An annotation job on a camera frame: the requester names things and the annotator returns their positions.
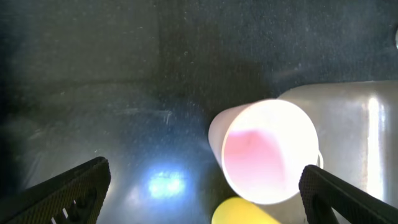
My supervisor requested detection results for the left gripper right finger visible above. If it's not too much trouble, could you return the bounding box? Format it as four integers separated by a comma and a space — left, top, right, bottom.
298, 164, 398, 224

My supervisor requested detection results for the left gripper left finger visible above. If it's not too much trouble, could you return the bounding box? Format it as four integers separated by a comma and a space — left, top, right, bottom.
0, 156, 112, 224

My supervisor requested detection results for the pink cup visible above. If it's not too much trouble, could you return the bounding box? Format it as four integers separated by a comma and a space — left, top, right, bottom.
207, 98, 325, 206

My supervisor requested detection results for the steel sink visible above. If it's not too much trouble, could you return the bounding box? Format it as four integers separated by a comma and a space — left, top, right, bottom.
262, 80, 398, 224

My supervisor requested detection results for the yellow cup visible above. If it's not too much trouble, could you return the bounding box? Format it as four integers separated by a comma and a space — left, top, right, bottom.
211, 196, 282, 224

